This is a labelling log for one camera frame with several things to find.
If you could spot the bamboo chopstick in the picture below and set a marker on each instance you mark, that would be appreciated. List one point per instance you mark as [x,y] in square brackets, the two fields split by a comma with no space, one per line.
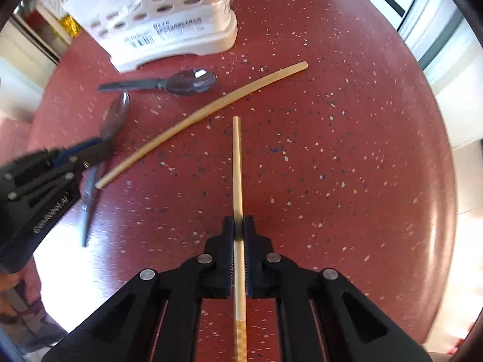
[237,166]
[226,99]

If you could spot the sliding door frame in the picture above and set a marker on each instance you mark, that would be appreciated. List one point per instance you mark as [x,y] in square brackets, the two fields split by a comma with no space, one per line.
[434,26]

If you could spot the white plastic utensil holder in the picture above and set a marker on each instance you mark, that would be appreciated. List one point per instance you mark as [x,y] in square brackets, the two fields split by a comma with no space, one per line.
[169,45]

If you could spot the white perforated trolley cart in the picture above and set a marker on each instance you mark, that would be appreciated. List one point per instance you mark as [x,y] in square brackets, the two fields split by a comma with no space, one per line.
[53,11]

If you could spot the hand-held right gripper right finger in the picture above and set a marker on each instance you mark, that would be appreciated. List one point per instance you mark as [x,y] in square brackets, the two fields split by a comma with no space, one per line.
[251,264]

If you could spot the black plastic spoon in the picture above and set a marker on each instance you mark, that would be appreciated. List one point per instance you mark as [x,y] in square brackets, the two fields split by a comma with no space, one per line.
[117,113]
[192,82]

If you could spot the gold foil bag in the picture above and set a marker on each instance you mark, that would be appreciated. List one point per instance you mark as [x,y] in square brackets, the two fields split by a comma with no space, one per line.
[71,26]

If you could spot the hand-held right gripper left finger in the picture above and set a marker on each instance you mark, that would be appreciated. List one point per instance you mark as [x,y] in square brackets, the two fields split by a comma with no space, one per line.
[226,264]

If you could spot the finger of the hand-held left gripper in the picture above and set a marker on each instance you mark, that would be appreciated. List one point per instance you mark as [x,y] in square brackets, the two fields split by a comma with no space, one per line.
[96,156]
[75,150]

